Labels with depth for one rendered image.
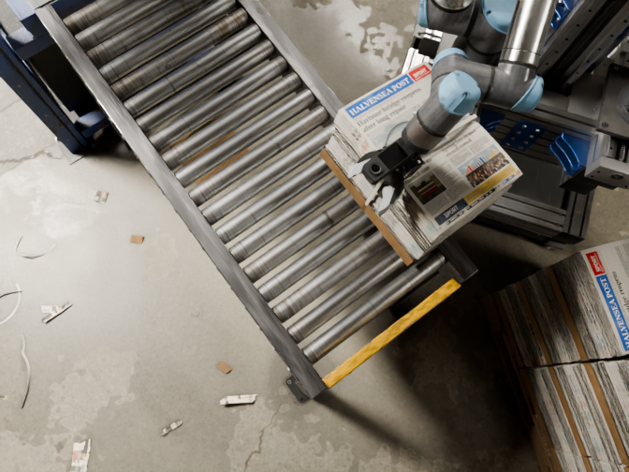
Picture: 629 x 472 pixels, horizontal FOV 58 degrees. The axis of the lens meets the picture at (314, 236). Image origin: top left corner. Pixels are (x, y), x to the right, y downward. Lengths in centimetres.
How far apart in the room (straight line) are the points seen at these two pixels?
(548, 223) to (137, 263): 161
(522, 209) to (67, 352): 182
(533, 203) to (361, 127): 113
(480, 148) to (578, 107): 57
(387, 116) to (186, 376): 134
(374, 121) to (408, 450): 136
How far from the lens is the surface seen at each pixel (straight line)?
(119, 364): 234
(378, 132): 134
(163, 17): 182
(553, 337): 194
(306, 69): 169
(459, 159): 138
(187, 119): 163
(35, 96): 221
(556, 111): 189
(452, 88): 110
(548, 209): 233
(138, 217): 242
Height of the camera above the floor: 224
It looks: 75 degrees down
